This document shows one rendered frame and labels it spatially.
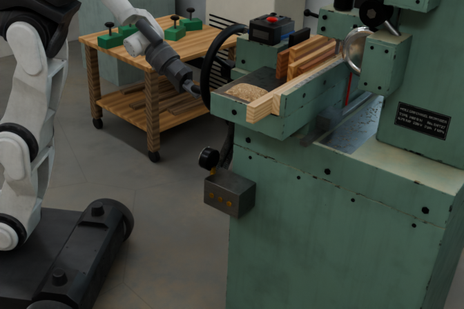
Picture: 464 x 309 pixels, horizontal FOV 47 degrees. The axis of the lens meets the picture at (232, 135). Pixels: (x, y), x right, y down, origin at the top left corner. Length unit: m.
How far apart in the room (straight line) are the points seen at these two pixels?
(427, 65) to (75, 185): 1.79
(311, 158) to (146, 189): 1.32
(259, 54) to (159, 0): 2.17
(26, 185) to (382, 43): 1.12
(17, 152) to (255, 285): 0.80
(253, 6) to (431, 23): 1.83
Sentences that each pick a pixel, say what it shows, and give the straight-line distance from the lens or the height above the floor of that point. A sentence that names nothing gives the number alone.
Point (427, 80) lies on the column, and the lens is 1.24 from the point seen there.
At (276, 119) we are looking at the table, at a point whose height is 0.89.
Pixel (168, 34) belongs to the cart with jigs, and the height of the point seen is 0.56.
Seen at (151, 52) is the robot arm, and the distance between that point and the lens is 1.67.
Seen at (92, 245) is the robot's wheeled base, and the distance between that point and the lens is 1.93.
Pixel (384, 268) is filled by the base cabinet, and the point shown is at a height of 0.54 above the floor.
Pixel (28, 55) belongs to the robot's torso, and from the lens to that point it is 1.50.
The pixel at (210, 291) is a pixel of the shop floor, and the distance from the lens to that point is 2.00.
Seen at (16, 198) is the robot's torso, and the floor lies 0.42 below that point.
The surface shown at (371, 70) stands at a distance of 1.18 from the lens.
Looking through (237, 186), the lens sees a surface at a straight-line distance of 1.43.
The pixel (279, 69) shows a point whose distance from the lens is 1.36.
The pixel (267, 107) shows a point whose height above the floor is 0.92.
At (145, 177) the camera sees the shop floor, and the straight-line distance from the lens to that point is 2.59.
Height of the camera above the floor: 1.43
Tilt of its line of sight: 29 degrees down
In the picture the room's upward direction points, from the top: 3 degrees clockwise
